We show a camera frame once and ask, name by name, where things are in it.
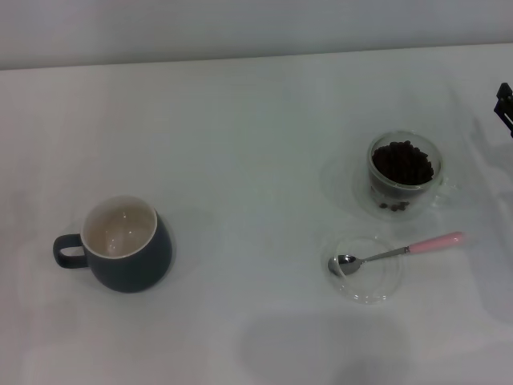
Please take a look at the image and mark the pink-handled metal spoon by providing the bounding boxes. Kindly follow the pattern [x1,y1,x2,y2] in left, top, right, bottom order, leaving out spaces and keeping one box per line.
[327,231,465,278]

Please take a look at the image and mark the dark teal ceramic mug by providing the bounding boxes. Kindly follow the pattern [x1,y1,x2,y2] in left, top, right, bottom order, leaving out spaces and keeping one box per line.
[51,195,176,294]

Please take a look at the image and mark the glass cup of coffee beans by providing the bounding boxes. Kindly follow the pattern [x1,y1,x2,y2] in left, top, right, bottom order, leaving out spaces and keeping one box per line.
[370,140,435,212]

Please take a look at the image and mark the clear double-walled glass cup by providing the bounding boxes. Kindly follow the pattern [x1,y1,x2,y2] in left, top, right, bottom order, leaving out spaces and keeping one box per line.
[366,130,458,213]

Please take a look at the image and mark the small clear glass dish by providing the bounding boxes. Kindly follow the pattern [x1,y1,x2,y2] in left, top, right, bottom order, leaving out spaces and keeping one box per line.
[321,235,404,306]

